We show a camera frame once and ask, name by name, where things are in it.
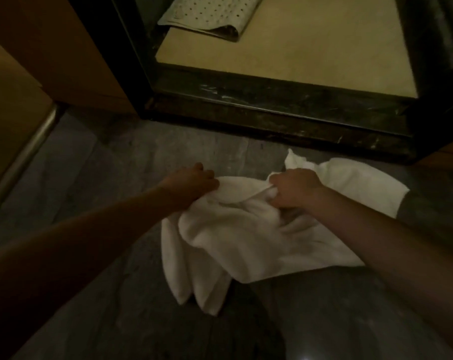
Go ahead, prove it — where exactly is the person's right hand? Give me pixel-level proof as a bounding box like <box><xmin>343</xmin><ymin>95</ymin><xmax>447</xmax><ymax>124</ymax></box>
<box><xmin>268</xmin><ymin>167</ymin><xmax>327</xmax><ymax>211</ymax></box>

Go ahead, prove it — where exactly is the person's left hand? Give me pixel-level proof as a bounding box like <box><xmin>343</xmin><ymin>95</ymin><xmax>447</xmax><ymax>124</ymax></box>
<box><xmin>158</xmin><ymin>162</ymin><xmax>220</xmax><ymax>209</ymax></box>

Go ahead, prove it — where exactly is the white towel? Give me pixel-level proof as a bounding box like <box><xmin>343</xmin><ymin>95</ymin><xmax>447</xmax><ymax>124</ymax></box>
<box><xmin>160</xmin><ymin>148</ymin><xmax>410</xmax><ymax>317</ymax></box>

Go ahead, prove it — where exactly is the person's left forearm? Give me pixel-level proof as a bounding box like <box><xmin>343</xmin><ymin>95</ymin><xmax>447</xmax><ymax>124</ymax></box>
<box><xmin>0</xmin><ymin>185</ymin><xmax>186</xmax><ymax>360</ymax></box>

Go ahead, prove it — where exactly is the person's right forearm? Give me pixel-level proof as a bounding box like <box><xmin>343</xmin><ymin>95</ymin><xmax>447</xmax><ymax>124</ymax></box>
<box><xmin>309</xmin><ymin>187</ymin><xmax>453</xmax><ymax>359</ymax></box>

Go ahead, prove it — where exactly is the black marble threshold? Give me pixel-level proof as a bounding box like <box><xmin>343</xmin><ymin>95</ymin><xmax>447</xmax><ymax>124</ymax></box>
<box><xmin>143</xmin><ymin>63</ymin><xmax>419</xmax><ymax>162</ymax></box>

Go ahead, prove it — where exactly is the perforated white bath mat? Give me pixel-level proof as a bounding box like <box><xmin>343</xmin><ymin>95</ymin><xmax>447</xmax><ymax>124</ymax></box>
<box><xmin>157</xmin><ymin>0</ymin><xmax>266</xmax><ymax>43</ymax></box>

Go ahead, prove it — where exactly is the black door frame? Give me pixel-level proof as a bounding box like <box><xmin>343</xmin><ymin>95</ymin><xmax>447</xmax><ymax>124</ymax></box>
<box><xmin>67</xmin><ymin>0</ymin><xmax>453</xmax><ymax>166</ymax></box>

